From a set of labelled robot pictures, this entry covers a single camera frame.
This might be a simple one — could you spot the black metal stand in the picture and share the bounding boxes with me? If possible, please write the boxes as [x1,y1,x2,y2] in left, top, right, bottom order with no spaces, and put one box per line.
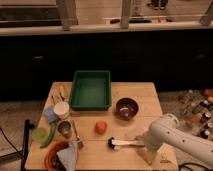
[20,120,34,171]

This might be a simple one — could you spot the green chili pepper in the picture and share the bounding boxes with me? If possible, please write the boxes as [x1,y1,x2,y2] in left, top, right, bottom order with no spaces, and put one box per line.
[40,122,57,148]

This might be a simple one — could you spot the blue sponge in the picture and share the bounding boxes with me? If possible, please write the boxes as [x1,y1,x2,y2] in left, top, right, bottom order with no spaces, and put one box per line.
[44,106,58,124]

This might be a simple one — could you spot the black cable on floor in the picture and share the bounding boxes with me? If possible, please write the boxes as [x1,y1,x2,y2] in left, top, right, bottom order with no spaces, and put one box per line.
[0,126,24,160]

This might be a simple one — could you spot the purple bowl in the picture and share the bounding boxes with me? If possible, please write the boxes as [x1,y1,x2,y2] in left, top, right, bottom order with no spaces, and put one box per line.
[115,98,139,121]

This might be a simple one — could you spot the orange bowl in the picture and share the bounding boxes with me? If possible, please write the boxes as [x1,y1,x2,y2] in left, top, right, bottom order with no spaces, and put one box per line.
[44,141,70,171]

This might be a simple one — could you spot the red tomato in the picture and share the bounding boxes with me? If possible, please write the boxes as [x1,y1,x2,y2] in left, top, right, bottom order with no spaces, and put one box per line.
[95,121,107,135]

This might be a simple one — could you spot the small metal cup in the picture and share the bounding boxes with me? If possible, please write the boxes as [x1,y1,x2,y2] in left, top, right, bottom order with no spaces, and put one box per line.
[58,121,72,138]

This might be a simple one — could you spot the light green round lid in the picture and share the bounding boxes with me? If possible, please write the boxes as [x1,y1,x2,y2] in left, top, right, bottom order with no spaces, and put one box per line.
[31,127,48,144]

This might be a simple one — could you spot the spice bottle rack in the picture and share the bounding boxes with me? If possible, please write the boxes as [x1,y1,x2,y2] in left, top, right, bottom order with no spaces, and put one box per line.
[178,89,213,141]

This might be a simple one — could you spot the white round container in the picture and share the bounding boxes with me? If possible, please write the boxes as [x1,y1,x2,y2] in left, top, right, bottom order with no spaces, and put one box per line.
[53,101,70,119]

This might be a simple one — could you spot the green plastic tray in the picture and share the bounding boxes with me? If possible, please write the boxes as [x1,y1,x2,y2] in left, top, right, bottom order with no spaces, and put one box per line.
[69,70,111,111]

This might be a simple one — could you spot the yellow banana peel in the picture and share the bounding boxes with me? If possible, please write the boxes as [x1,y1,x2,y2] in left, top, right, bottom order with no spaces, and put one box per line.
[51,84,68,104]

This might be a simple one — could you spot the small wooden brush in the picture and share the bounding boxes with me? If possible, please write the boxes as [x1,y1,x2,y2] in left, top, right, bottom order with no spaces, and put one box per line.
[71,120,84,149]

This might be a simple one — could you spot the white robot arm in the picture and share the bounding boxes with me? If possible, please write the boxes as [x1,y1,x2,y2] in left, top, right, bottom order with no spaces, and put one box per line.
[138,113,213,167]

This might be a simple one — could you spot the grey cloth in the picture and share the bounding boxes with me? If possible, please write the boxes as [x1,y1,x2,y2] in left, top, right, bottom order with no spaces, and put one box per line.
[57,141,78,171]

